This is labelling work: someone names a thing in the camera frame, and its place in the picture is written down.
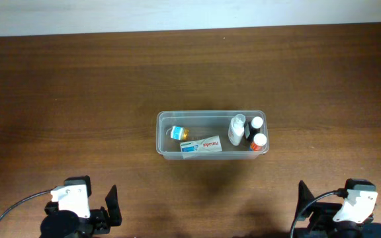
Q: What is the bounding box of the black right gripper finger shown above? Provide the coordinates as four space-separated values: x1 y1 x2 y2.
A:
345 178 376 192
296 180 314 220

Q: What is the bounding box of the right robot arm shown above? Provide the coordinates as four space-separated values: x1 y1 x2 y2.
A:
290 178 381 238

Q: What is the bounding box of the gold-lid balm jar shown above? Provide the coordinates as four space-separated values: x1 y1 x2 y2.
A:
170 126 189 141

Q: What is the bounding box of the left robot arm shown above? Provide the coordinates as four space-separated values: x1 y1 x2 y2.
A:
40 175 122 238

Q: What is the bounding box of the orange bottle white cap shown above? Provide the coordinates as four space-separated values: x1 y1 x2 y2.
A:
249 133 268 151

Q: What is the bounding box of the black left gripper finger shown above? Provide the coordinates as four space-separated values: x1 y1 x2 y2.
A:
63 175 92 197
105 185 122 227

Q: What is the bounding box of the white calamine lotion bottle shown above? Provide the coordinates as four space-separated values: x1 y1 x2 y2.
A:
228 114 246 146

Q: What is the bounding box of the white Panadol box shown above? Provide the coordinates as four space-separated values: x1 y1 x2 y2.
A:
180 136 222 153

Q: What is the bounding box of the dark bottle white cap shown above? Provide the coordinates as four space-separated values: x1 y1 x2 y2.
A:
244 116 264 141

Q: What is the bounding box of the clear plastic container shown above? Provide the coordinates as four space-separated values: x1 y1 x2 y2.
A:
156 110 269 160

